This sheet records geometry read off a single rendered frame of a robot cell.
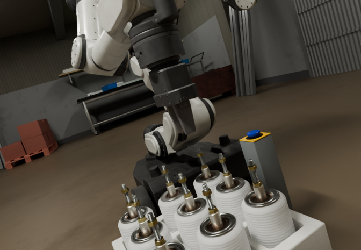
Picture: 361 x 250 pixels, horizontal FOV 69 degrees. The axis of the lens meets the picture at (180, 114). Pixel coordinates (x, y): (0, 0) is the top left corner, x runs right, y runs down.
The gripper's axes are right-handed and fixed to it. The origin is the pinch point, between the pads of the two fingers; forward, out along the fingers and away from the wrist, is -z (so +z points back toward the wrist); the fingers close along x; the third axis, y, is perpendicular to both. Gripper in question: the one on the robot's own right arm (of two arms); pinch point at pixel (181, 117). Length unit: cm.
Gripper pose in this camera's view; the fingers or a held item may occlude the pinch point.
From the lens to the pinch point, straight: 49.9
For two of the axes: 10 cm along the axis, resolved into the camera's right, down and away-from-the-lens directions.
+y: 8.8, -3.4, 3.4
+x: 3.6, 0.0, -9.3
